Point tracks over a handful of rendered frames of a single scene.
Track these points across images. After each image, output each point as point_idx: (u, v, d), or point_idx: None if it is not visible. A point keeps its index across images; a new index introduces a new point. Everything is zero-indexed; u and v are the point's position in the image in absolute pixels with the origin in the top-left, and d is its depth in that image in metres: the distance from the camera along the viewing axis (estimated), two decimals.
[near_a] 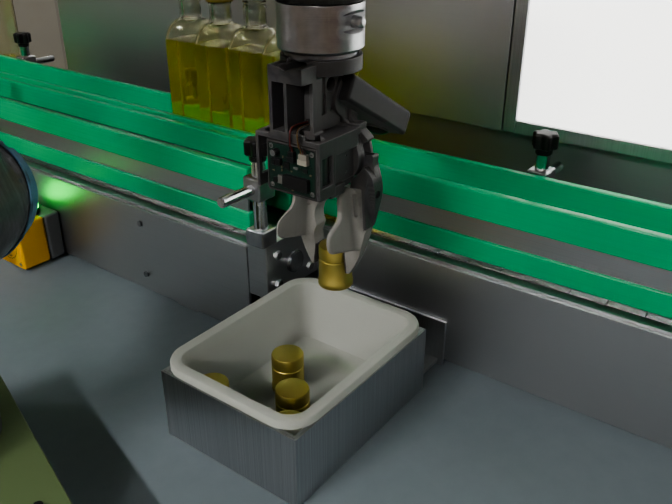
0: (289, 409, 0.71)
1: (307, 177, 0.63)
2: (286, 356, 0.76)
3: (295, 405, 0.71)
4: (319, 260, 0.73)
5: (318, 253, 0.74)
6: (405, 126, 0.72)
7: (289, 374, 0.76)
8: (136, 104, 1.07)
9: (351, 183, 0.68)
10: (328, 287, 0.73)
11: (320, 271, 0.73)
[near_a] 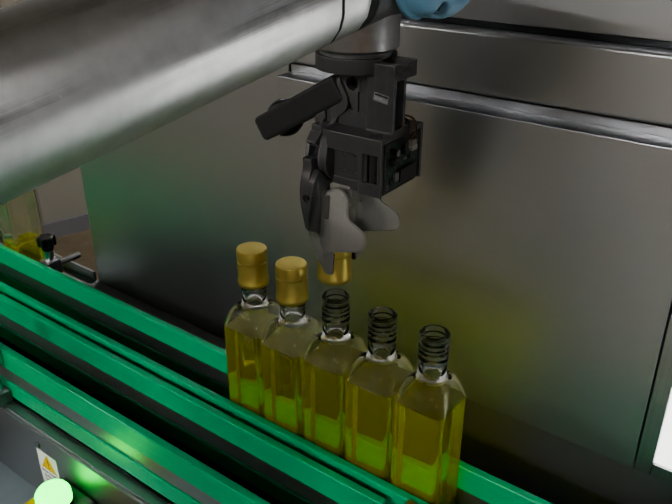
0: None
1: (411, 160, 0.67)
2: None
3: None
4: (340, 260, 0.72)
5: None
6: None
7: None
8: (185, 378, 0.92)
9: None
10: (350, 278, 0.74)
11: (343, 268, 0.73)
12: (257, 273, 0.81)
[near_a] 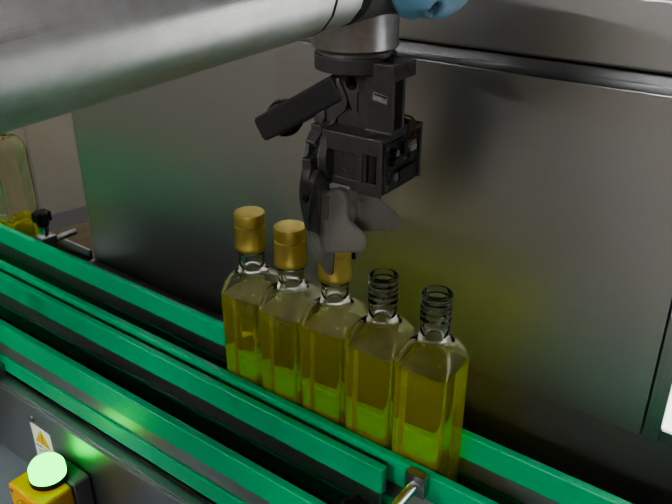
0: None
1: (410, 160, 0.67)
2: None
3: None
4: (340, 259, 0.72)
5: None
6: None
7: None
8: (182, 349, 0.90)
9: None
10: (350, 278, 0.74)
11: (343, 268, 0.73)
12: (255, 237, 0.79)
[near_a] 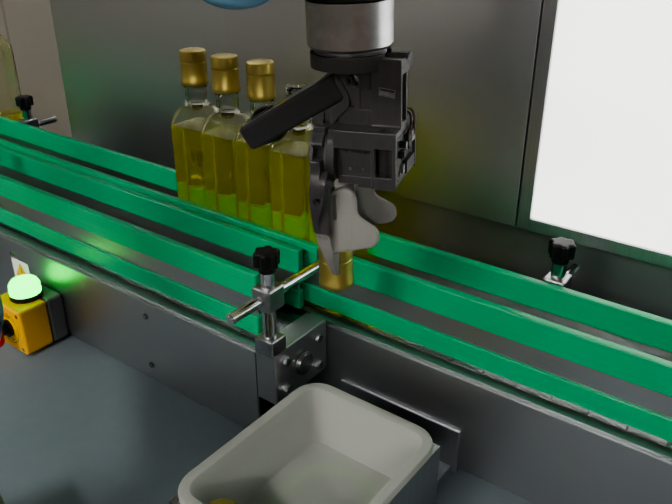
0: None
1: (409, 150, 0.68)
2: None
3: None
4: (265, 77, 0.87)
5: (259, 73, 0.87)
6: None
7: (319, 261, 0.73)
8: (140, 185, 1.05)
9: None
10: (274, 96, 0.89)
11: (267, 85, 0.88)
12: (197, 70, 0.93)
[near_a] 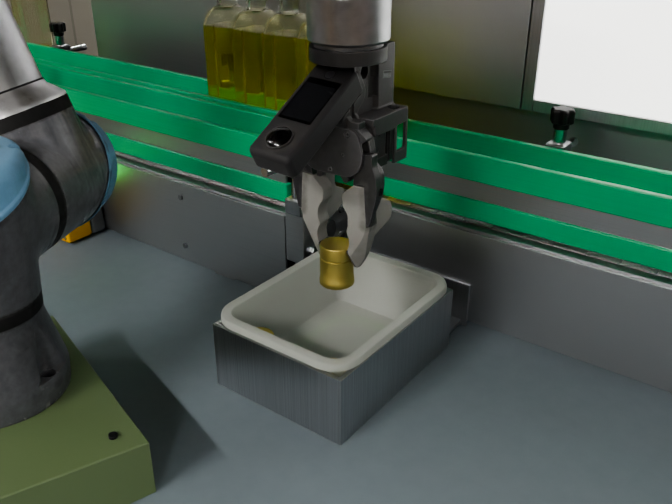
0: (334, 262, 0.72)
1: None
2: None
3: (340, 258, 0.72)
4: None
5: None
6: (257, 156, 0.65)
7: None
8: (173, 87, 1.14)
9: None
10: None
11: None
12: None
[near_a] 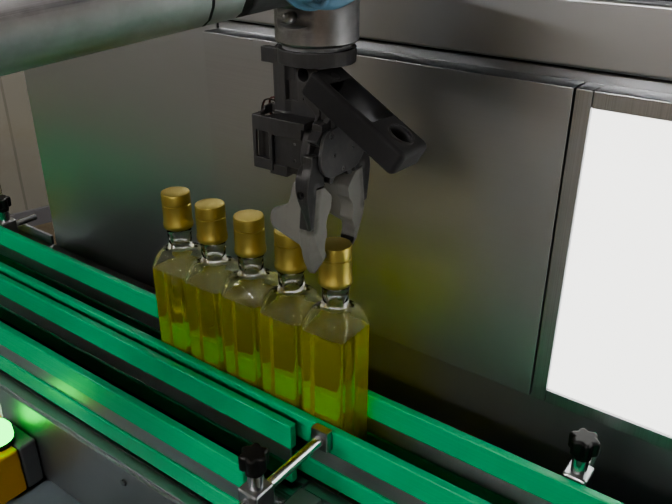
0: (351, 256, 0.74)
1: (265, 143, 0.71)
2: None
3: (351, 249, 0.74)
4: (253, 234, 0.79)
5: (247, 230, 0.78)
6: (388, 165, 0.62)
7: None
8: (121, 322, 0.97)
9: None
10: (264, 251, 0.81)
11: (257, 242, 0.79)
12: (180, 215, 0.85)
